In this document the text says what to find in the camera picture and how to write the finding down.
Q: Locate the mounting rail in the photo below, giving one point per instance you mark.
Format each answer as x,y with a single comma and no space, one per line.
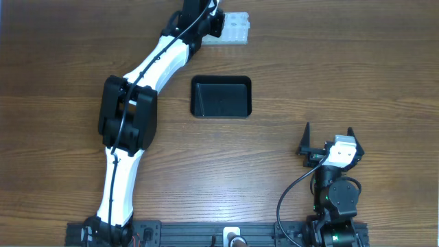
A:
192,233

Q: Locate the black tray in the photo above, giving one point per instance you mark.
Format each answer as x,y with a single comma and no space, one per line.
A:
223,99

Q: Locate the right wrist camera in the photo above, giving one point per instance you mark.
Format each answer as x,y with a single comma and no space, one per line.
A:
341,151

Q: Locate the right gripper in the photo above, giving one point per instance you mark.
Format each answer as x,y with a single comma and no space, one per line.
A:
312,156

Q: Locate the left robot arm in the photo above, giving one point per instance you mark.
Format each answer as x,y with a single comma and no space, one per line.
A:
164,65

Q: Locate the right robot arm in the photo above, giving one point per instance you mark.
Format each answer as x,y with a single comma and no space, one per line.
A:
337,199

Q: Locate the white test tube rack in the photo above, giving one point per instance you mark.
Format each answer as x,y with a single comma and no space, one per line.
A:
236,32

